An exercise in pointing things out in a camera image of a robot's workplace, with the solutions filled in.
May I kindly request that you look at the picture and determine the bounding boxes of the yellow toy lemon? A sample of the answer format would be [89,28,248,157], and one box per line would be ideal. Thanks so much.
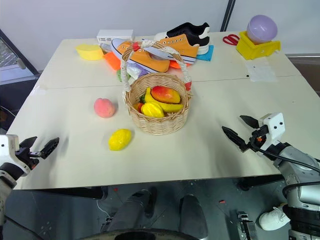
[108,128,133,152]

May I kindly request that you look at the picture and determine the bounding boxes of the yellow toy banana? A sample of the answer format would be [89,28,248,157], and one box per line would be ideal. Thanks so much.
[144,87,185,114]

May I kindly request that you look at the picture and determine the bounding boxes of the white cardboard box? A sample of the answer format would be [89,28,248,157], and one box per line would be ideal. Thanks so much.
[96,29,134,46]

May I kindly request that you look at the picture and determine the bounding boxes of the pink toy peach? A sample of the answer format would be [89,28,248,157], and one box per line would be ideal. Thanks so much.
[93,97,118,119]

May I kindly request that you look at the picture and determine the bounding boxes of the dark rounded robot leg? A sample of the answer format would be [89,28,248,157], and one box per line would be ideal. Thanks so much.
[106,186,159,234]
[178,193,209,240]

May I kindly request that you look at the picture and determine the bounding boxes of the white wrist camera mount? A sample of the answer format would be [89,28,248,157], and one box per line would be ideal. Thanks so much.
[257,112,286,151]
[0,134,41,178]

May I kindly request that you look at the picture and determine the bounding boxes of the orange plastic sheet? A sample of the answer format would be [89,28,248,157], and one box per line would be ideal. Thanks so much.
[102,51,121,71]

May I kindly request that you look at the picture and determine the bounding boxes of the white sneaker of bystander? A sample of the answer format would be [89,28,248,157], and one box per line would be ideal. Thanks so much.
[258,205,291,231]

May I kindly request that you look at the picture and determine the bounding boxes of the red yellow toy mango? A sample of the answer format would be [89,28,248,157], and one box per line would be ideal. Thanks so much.
[150,85,182,104]

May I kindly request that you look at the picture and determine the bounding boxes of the red scissors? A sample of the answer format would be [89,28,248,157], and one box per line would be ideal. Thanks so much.
[222,33,242,46]

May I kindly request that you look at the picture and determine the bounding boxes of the blue flat sheet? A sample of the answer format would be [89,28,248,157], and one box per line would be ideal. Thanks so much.
[195,44,215,62]

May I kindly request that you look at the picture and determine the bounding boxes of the yellow toy starfruit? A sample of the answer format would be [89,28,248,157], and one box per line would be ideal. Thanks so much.
[140,101,166,119]

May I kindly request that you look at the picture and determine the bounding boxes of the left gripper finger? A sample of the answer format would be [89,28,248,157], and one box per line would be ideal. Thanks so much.
[39,136,61,160]
[19,136,39,151]

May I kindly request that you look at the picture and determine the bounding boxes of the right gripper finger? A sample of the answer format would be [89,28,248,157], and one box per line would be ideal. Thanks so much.
[221,125,249,152]
[239,114,261,130]

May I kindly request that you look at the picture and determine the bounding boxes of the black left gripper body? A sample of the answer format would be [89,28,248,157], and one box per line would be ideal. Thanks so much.
[14,147,42,171]

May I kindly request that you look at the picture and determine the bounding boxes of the wicker basket with handle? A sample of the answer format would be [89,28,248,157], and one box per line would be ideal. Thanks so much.
[121,39,193,136]

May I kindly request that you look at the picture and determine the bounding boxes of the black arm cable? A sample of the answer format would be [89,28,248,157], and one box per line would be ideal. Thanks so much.
[282,181,320,199]

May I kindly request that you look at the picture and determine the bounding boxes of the black table frame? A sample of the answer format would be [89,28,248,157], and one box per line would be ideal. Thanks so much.
[231,174,285,192]

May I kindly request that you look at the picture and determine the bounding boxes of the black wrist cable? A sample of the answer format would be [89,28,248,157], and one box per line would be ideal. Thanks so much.
[254,146,320,174]

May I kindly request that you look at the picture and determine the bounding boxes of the black vertical post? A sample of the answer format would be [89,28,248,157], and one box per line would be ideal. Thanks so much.
[219,0,236,33]

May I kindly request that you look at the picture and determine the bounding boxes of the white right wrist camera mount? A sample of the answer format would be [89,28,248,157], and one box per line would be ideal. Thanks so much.
[257,112,286,151]

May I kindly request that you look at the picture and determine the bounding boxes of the orange canvas sneaker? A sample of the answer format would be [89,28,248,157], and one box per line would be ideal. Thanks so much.
[110,37,174,74]
[153,33,201,65]

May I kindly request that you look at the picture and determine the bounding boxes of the yellow plastic bin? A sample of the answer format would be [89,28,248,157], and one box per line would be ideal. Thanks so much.
[235,30,282,61]

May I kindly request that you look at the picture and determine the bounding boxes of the green toy item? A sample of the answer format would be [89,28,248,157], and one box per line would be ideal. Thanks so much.
[115,68,131,84]

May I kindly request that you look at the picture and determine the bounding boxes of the dark glass cabinet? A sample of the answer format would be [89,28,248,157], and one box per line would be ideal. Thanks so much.
[0,28,40,131]

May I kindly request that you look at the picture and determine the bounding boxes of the metal floor stand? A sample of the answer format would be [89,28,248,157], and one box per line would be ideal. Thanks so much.
[235,210,259,240]

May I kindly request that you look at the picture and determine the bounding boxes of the black and white sneaker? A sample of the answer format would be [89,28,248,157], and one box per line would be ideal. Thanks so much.
[165,22,211,55]

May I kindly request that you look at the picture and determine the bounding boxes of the purple round ball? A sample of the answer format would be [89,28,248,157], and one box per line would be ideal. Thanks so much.
[245,14,279,46]

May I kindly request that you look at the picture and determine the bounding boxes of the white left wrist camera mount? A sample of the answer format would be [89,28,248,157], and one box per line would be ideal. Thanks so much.
[0,134,41,178]

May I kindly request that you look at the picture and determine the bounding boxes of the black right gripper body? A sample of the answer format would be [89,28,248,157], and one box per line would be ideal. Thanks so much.
[245,124,270,151]

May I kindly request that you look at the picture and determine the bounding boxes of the clear plastic bag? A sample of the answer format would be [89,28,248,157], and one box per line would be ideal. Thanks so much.
[124,61,151,81]

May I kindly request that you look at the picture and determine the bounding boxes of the yellow round bowl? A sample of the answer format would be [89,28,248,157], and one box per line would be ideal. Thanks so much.
[75,43,105,62]

